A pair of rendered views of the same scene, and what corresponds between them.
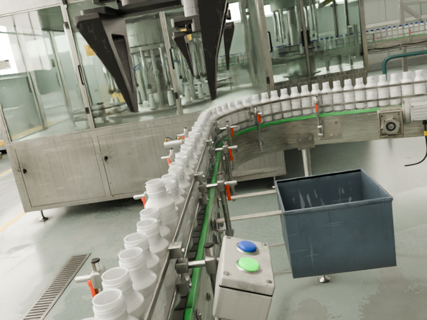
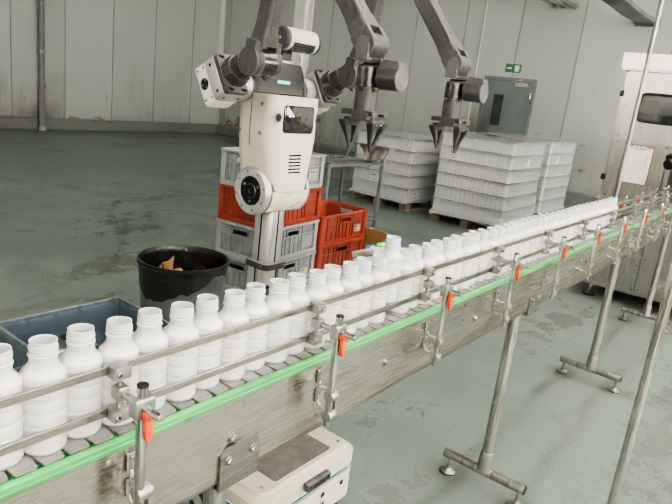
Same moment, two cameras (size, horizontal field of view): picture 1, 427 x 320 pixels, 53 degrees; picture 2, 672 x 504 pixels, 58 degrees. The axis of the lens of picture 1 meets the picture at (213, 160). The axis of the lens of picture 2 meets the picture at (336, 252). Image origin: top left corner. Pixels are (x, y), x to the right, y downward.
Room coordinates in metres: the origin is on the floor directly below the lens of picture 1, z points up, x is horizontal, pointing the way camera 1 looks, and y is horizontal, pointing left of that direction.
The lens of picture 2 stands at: (2.14, 0.76, 1.54)
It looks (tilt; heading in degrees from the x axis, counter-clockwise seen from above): 15 degrees down; 211
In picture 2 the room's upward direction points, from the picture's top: 7 degrees clockwise
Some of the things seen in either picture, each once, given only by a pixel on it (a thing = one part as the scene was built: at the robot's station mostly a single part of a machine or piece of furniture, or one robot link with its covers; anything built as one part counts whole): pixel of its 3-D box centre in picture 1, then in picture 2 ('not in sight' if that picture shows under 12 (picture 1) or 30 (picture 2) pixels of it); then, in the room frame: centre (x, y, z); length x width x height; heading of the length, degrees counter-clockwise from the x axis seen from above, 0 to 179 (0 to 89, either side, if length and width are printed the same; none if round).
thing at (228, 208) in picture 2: not in sight; (271, 201); (-0.99, -1.66, 0.78); 0.61 x 0.41 x 0.22; 1
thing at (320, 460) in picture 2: not in sight; (252, 438); (0.52, -0.49, 0.24); 0.68 x 0.53 x 0.41; 84
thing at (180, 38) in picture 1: (196, 48); (367, 132); (0.79, 0.00, 1.44); 0.07 x 0.07 x 0.09; 85
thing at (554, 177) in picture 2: not in sight; (526, 175); (-7.47, -1.78, 0.59); 1.25 x 1.03 x 1.17; 176
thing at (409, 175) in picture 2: not in sight; (404, 169); (-6.11, -3.21, 0.50); 1.23 x 1.05 x 1.00; 173
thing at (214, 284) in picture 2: not in sight; (180, 316); (0.03, -1.39, 0.32); 0.45 x 0.45 x 0.64
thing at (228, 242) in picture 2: not in sight; (268, 234); (-0.98, -1.65, 0.55); 0.61 x 0.41 x 0.22; 1
